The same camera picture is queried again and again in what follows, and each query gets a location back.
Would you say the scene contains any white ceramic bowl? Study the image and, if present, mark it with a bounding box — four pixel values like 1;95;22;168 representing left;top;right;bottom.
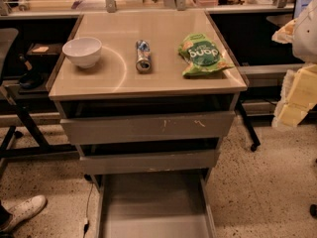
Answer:
62;37;102;68

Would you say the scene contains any grey top drawer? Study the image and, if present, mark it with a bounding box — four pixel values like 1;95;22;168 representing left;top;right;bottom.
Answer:
60;111;235;145

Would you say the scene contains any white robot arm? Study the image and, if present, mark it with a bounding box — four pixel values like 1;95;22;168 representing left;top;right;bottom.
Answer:
271;0;317;131

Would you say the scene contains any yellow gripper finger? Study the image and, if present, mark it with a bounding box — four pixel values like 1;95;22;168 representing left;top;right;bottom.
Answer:
271;19;296;44
271;63;317;128

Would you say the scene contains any white sneaker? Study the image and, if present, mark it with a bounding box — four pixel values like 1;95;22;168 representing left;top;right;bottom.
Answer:
0;195;48;233

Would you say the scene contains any grey drawer cabinet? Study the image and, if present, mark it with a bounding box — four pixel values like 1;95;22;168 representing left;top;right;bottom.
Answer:
45;9;251;193

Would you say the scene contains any redbull can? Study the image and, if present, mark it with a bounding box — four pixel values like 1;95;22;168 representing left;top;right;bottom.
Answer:
136;40;152;73

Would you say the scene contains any grey open bottom drawer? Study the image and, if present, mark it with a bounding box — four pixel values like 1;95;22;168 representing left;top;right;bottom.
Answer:
95;172;218;238

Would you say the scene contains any black floor cable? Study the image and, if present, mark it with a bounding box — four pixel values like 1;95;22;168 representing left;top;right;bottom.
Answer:
81;181;95;238

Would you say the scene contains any green chip bag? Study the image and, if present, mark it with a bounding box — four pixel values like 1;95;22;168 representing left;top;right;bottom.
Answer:
178;33;234;77

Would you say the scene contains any grey middle drawer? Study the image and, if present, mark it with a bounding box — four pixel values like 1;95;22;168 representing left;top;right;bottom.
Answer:
80;150;220;175

